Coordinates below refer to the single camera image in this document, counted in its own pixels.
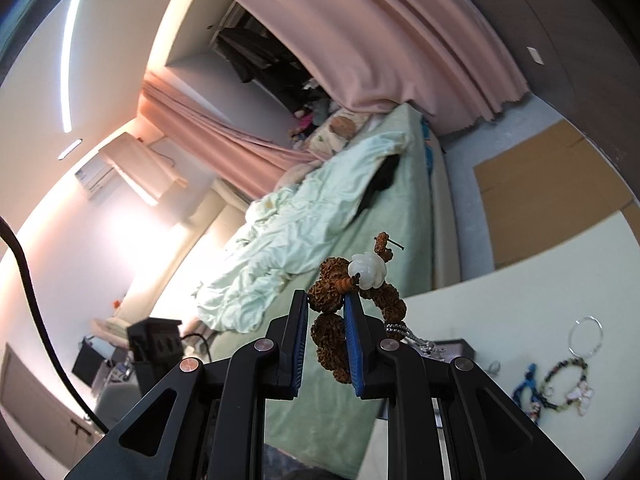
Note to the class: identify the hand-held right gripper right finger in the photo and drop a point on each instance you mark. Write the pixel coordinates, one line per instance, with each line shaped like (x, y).
(352, 340)

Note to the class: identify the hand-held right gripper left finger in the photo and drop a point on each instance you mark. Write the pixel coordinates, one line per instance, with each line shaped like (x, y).
(298, 340)

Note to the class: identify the silver bangle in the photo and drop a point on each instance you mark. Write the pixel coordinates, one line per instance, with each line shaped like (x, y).
(571, 340)

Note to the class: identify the light green quilt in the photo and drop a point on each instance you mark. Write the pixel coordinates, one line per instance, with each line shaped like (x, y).
(300, 225)

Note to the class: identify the beige bed headboard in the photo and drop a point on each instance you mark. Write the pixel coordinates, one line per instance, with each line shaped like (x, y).
(210, 225)

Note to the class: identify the white low table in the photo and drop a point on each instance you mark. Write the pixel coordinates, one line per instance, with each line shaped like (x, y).
(500, 320)

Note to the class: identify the green bed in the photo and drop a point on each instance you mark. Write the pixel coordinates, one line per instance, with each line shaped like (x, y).
(415, 200)

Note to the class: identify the black garment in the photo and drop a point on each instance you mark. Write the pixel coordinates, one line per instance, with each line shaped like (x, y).
(382, 180)

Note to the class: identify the white air conditioner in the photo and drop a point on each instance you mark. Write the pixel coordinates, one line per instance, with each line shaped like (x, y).
(95, 180)

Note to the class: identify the beige hanging cloth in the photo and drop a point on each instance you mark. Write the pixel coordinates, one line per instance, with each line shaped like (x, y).
(145, 165)

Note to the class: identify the bear print pillow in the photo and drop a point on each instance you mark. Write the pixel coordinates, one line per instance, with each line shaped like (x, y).
(340, 127)

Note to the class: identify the plush toys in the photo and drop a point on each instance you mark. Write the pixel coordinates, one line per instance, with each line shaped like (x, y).
(301, 125)

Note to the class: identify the flat cardboard sheets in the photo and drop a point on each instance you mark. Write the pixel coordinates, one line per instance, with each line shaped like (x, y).
(545, 195)

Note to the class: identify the hanging dark clothes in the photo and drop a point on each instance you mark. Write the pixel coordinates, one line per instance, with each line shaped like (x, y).
(255, 55)

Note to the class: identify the ceiling light strip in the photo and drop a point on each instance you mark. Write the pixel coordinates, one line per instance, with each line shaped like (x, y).
(67, 60)

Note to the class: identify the large pink curtain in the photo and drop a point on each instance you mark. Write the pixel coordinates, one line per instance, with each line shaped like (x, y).
(380, 35)

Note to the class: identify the white wall switch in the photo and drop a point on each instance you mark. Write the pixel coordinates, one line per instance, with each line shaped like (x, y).
(535, 55)

